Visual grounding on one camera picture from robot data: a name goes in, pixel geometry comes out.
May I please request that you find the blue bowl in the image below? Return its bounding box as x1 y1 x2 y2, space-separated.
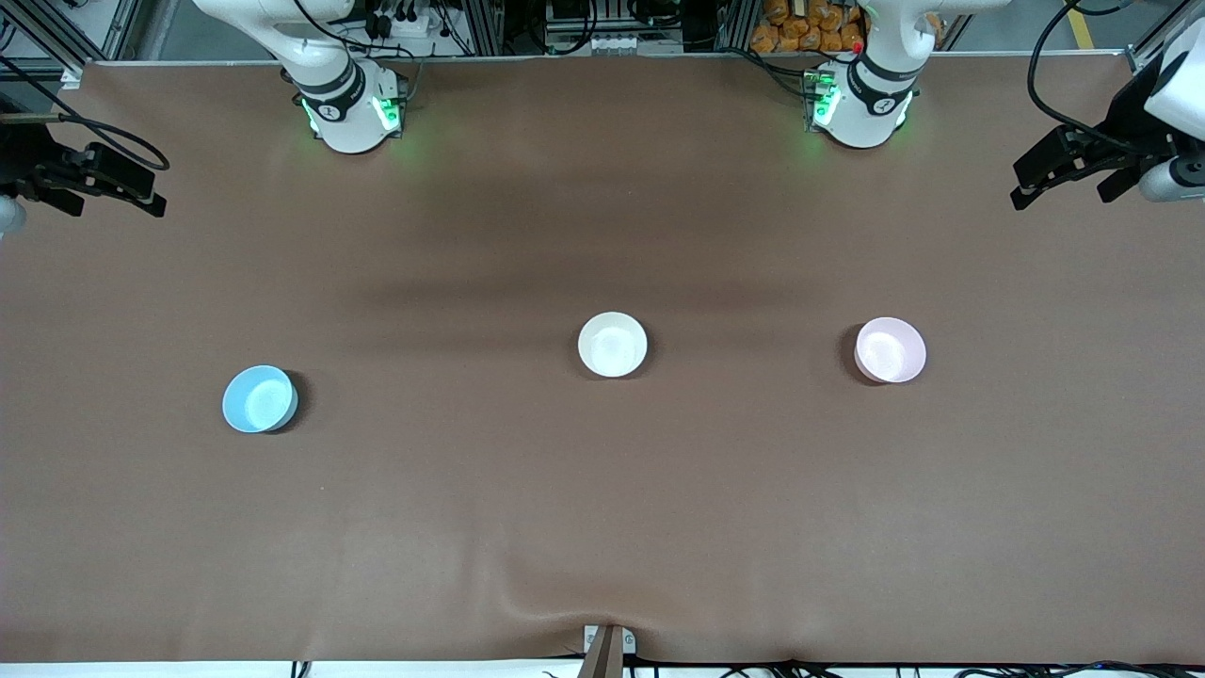
222 365 299 434

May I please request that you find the brown table cloth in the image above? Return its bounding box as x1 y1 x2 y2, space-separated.
0 52 1205 665

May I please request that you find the orange snack packets pile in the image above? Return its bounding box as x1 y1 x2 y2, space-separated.
750 0 867 55

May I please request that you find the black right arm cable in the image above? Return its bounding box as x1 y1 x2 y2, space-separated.
0 56 171 173

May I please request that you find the metal table clamp bracket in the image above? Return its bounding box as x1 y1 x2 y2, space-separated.
583 624 637 678

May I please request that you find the aluminium frame rail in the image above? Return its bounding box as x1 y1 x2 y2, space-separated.
0 0 142 72

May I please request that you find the white power strip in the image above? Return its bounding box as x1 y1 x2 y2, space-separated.
362 0 443 43

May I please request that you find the white bowl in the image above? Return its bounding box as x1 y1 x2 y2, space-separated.
577 312 649 379

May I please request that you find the aluminium frame corner bracket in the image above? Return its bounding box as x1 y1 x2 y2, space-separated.
1125 0 1205 76

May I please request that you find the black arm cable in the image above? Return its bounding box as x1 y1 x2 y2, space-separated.
0 56 171 173
1026 0 1145 156

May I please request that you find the pink bowl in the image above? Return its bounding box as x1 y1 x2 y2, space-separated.
854 317 927 384

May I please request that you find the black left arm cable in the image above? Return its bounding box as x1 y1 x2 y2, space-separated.
1026 0 1145 156

